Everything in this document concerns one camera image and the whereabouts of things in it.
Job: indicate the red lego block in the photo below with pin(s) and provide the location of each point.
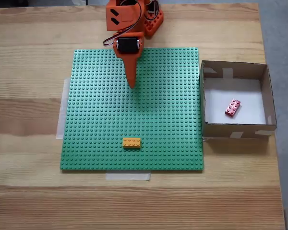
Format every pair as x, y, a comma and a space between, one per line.
233, 107

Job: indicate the green lego baseplate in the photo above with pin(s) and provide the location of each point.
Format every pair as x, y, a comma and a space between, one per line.
98, 107

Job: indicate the yellow lego block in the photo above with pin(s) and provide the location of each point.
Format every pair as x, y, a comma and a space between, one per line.
132, 143

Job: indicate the brown cardboard box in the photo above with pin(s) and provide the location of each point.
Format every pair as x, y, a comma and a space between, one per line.
218, 131

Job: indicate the white paper box liner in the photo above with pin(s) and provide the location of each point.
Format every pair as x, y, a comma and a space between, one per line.
249, 95

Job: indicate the long masking tape strip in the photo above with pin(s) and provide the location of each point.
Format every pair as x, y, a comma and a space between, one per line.
61, 115

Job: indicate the short masking tape strip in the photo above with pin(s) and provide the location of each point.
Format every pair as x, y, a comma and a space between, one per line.
127, 176

